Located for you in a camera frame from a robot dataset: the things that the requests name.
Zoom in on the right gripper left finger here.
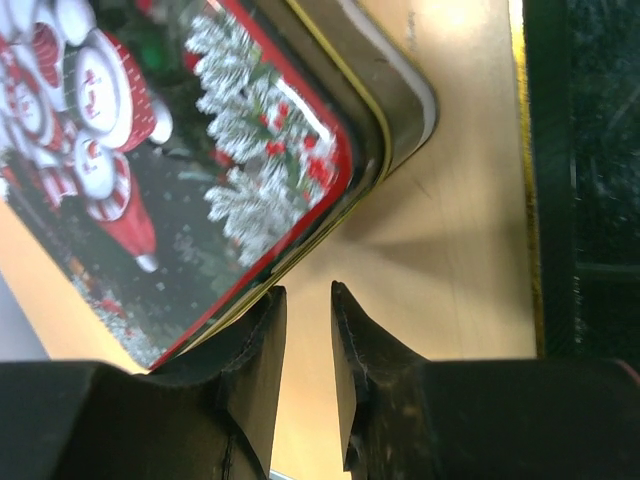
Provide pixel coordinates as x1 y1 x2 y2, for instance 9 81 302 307
1 286 287 479

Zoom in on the black tray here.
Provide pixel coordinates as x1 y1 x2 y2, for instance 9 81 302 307
509 1 639 363

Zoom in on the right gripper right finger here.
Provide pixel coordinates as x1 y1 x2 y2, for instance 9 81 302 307
331 282 639 479

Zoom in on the gold tin lid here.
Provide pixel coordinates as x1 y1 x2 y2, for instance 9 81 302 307
1 1 389 369

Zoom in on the gold cookie tin base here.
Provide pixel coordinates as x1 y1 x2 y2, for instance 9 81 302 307
294 0 440 174

